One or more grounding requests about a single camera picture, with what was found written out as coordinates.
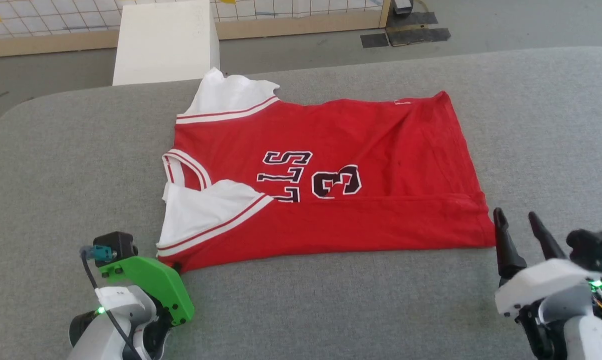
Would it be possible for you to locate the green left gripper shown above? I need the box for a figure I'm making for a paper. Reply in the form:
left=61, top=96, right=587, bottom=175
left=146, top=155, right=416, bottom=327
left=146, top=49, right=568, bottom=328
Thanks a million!
left=98, top=256, right=195, bottom=327

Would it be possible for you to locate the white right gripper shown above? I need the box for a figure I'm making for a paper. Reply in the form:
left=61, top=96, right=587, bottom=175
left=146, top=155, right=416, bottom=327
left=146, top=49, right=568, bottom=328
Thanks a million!
left=493, top=207, right=601, bottom=318

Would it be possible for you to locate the red basketball jersey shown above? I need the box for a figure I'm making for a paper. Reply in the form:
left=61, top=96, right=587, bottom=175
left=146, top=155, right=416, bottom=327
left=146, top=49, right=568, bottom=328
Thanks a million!
left=156, top=67, right=497, bottom=274

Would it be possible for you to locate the grey fabric sofa cushion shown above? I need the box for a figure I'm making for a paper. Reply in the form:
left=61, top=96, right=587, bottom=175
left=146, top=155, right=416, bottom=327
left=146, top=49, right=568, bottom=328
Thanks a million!
left=0, top=46, right=602, bottom=360

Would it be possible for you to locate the white rectangular box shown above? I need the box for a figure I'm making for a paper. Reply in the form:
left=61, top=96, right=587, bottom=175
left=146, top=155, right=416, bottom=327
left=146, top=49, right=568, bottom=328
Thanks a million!
left=112, top=0, right=221, bottom=87

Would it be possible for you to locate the long black floor mat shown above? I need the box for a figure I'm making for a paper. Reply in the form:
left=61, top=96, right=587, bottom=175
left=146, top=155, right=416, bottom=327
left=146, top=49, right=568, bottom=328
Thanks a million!
left=386, top=27, right=452, bottom=47

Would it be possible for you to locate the black floor plate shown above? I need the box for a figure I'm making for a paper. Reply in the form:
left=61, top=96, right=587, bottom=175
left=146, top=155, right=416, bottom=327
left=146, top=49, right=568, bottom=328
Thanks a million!
left=386, top=11, right=439, bottom=29

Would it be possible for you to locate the small black floor mat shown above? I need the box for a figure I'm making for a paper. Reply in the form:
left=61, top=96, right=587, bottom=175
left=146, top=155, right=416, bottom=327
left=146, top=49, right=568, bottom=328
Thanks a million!
left=360, top=32, right=390, bottom=49

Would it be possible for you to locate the teal left camera connector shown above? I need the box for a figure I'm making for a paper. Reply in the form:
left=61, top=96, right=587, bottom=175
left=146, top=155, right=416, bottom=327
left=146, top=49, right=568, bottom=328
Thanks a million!
left=79, top=245, right=116, bottom=265

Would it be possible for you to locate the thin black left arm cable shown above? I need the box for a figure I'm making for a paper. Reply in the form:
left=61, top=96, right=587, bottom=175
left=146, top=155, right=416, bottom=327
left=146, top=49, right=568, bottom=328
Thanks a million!
left=81, top=250, right=142, bottom=360

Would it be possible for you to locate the grid-pattern partition with wooden frame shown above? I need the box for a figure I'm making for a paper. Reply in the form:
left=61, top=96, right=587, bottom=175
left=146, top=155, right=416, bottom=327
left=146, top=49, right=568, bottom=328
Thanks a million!
left=0, top=0, right=392, bottom=59

